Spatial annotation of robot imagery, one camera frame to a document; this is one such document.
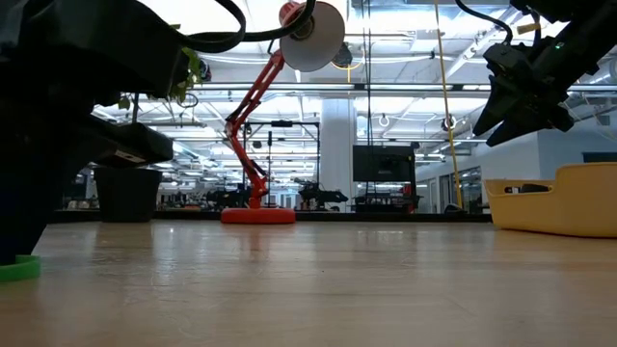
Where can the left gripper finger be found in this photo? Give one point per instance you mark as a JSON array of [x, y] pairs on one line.
[[19, 217]]

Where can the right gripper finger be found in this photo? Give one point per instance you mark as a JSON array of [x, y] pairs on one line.
[[506, 132], [494, 111]]

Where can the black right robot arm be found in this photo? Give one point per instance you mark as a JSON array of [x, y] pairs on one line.
[[588, 34]]

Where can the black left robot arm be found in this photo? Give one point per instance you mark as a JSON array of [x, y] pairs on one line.
[[72, 48]]

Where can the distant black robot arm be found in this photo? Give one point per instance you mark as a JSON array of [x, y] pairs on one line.
[[323, 195]]

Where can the yellow plastic bin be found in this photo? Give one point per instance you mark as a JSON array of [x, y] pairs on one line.
[[578, 207]]

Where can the black plant pot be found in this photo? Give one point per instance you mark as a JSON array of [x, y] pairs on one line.
[[127, 193]]

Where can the black monitor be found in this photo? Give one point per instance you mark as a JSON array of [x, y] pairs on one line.
[[383, 166]]

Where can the green leafy plant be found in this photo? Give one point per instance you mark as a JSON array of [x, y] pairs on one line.
[[193, 72]]

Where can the red desk lamp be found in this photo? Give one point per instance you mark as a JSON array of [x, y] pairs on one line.
[[313, 43]]

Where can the distant black gantry frame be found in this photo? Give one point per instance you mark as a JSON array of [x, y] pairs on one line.
[[282, 123]]

